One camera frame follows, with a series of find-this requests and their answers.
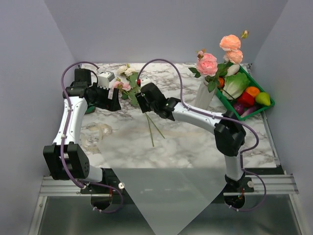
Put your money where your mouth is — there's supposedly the green plastic basket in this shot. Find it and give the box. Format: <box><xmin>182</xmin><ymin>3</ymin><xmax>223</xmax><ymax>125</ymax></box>
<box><xmin>216</xmin><ymin>67</ymin><xmax>275</xmax><ymax>121</ymax></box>

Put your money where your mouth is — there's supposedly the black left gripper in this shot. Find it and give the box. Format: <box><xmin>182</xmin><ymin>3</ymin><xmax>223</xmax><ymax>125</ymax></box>
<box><xmin>89</xmin><ymin>82</ymin><xmax>121</xmax><ymax>111</ymax></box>

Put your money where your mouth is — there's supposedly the toy purple eggplant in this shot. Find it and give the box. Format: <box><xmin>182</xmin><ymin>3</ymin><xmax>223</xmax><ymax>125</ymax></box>
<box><xmin>232</xmin><ymin>103</ymin><xmax>261</xmax><ymax>118</ymax></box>

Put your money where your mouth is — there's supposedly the toy orange fruit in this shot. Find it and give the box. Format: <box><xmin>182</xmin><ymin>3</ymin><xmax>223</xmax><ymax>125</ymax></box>
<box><xmin>245</xmin><ymin>86</ymin><xmax>260</xmax><ymax>98</ymax></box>

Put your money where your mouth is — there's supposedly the cream ribbon with gold letters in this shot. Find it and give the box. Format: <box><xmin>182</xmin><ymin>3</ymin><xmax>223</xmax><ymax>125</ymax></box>
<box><xmin>80</xmin><ymin>122</ymin><xmax>196</xmax><ymax>151</ymax></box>

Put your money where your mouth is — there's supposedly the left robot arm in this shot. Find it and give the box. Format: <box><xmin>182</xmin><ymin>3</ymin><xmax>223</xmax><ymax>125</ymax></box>
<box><xmin>43</xmin><ymin>68</ymin><xmax>121</xmax><ymax>193</ymax></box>

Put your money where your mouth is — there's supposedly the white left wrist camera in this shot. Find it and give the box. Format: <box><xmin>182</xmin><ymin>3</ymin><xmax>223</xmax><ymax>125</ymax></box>
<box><xmin>97</xmin><ymin>71</ymin><xmax>115</xmax><ymax>89</ymax></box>

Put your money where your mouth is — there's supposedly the white toy radish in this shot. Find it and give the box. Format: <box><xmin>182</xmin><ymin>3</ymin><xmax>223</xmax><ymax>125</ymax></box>
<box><xmin>226</xmin><ymin>64</ymin><xmax>240</xmax><ymax>76</ymax></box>

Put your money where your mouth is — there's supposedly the white wrapping paper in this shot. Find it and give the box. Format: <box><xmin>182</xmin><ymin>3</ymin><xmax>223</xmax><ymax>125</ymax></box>
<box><xmin>95</xmin><ymin>119</ymin><xmax>235</xmax><ymax>235</ymax></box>

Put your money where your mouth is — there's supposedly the toy yellow-green pear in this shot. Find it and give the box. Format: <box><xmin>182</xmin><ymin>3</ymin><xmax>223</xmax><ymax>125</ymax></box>
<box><xmin>255</xmin><ymin>92</ymin><xmax>271</xmax><ymax>106</ymax></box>

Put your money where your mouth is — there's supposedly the pink double rose stem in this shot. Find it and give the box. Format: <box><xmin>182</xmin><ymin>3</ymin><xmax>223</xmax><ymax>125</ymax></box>
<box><xmin>188</xmin><ymin>49</ymin><xmax>219</xmax><ymax>92</ymax></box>

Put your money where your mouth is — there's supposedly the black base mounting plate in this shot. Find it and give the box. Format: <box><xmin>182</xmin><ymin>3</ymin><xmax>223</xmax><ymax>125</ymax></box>
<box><xmin>49</xmin><ymin>167</ymin><xmax>257</xmax><ymax>205</ymax></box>

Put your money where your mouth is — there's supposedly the small orange toy vegetable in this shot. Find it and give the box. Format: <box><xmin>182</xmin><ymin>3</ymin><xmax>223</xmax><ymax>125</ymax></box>
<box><xmin>218</xmin><ymin>77</ymin><xmax>225</xmax><ymax>88</ymax></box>

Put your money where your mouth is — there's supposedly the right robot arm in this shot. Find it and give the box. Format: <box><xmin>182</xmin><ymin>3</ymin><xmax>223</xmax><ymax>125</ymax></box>
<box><xmin>135</xmin><ymin>83</ymin><xmax>246</xmax><ymax>192</ymax></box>

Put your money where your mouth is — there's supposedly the toy green cabbage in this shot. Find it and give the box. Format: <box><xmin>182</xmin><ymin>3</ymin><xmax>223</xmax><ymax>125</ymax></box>
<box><xmin>222</xmin><ymin>72</ymin><xmax>250</xmax><ymax>100</ymax></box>

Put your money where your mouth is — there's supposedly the white rose stem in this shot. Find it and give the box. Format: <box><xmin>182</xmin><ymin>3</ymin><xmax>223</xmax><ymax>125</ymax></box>
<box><xmin>117</xmin><ymin>64</ymin><xmax>141</xmax><ymax>94</ymax></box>

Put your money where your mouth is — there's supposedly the small pink rose stem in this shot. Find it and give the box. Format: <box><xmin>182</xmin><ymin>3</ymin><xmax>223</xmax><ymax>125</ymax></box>
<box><xmin>112</xmin><ymin>78</ymin><xmax>165</xmax><ymax>145</ymax></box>

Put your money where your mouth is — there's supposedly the peach rose stem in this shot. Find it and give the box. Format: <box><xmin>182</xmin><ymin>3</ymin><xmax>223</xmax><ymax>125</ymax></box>
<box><xmin>217</xmin><ymin>30</ymin><xmax>248</xmax><ymax>78</ymax></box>

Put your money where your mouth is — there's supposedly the white ribbed vase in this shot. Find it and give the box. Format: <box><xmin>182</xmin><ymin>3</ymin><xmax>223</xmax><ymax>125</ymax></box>
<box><xmin>194</xmin><ymin>80</ymin><xmax>216</xmax><ymax>110</ymax></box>

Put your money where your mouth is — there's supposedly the toy red pepper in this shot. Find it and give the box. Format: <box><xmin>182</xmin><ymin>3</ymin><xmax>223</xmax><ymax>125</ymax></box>
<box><xmin>237</xmin><ymin>92</ymin><xmax>255</xmax><ymax>108</ymax></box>

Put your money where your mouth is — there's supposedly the aluminium frame rail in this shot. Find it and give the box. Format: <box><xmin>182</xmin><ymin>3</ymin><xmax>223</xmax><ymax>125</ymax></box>
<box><xmin>26</xmin><ymin>175</ymin><xmax>93</xmax><ymax>235</ymax></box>

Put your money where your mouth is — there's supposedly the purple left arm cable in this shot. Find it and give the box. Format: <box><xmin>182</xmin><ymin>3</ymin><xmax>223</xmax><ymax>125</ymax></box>
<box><xmin>60</xmin><ymin>61</ymin><xmax>124</xmax><ymax>213</ymax></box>

